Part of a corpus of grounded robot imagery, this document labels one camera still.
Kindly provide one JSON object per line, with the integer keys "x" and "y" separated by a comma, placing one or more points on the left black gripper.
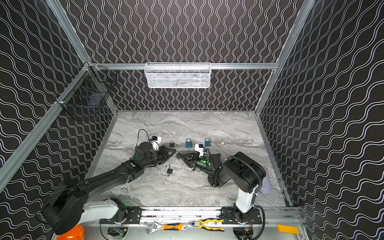
{"x": 163, "y": 153}

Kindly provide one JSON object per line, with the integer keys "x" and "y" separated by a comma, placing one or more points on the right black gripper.
{"x": 192, "y": 159}

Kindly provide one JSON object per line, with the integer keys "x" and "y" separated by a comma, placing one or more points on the blue padlock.
{"x": 189, "y": 143}
{"x": 208, "y": 142}

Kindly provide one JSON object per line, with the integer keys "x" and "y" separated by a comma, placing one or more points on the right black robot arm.
{"x": 247, "y": 174}

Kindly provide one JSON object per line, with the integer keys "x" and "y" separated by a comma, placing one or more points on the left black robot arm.
{"x": 63, "y": 209}

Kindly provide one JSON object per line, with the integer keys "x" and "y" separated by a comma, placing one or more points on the grey oblong pad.
{"x": 266, "y": 188}

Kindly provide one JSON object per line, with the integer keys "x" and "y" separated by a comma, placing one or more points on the orange hard hat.
{"x": 77, "y": 233}

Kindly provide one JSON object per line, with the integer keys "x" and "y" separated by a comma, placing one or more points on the yellow tag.
{"x": 288, "y": 229}

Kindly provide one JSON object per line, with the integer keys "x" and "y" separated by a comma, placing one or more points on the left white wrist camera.
{"x": 155, "y": 141}

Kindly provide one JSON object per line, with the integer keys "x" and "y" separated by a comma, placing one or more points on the yellow handled pliers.
{"x": 212, "y": 225}

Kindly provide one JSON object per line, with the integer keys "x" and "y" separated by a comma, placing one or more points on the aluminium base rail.
{"x": 142, "y": 216}

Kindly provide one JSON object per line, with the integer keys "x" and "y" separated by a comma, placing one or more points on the white wire basket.
{"x": 177, "y": 75}

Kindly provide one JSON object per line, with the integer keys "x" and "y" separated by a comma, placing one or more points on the adjustable wrench orange handle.
{"x": 155, "y": 226}

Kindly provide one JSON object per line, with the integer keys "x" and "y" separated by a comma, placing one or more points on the black wire basket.
{"x": 90, "y": 99}

